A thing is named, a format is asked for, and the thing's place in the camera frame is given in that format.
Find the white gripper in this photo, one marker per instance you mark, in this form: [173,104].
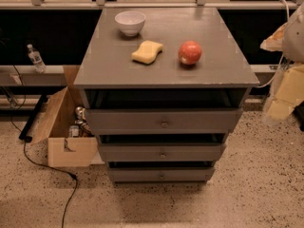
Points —
[294,42]

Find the grey bottom drawer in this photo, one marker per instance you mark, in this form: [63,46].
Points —
[160,174]

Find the grey drawer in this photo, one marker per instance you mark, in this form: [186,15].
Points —
[161,153]
[160,174]
[168,121]

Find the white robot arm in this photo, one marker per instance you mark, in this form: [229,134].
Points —
[289,38]

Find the grey drawer cabinet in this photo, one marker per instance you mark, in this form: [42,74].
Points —
[109,78]

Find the grey middle drawer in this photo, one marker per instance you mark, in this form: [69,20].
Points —
[161,153]

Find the grey top drawer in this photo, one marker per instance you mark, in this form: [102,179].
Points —
[168,121]

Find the red apple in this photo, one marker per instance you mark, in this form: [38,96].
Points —
[189,52]

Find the yellow sponge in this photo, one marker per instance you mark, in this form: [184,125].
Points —
[147,52]

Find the white bowl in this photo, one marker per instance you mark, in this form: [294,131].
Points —
[130,22]

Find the shiny bottle in box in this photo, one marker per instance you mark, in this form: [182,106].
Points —
[81,121]

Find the metal can in box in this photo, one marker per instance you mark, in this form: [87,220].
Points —
[73,131]

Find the cardboard box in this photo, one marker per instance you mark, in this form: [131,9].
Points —
[63,151]

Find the clear water bottle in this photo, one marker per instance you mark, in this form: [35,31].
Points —
[36,59]

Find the black table leg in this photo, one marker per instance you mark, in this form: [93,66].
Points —
[33,114]

